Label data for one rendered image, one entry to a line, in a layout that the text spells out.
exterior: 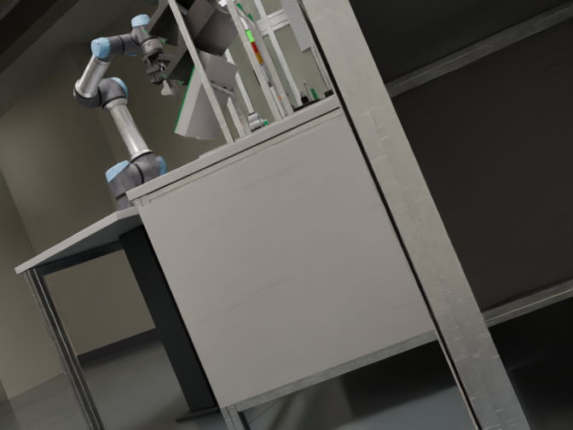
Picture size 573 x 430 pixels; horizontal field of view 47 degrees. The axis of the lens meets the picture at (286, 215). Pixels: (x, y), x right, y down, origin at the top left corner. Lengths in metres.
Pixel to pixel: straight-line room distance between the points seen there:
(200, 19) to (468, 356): 1.67
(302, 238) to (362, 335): 0.32
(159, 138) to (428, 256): 6.43
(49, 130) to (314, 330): 6.81
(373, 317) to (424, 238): 1.15
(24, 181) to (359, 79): 8.38
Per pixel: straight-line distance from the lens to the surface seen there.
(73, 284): 8.71
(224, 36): 2.38
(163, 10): 2.28
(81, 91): 3.02
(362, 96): 0.72
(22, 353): 8.77
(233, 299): 1.91
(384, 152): 0.71
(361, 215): 1.82
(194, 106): 2.20
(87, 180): 8.03
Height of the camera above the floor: 0.58
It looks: 1 degrees up
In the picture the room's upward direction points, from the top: 23 degrees counter-clockwise
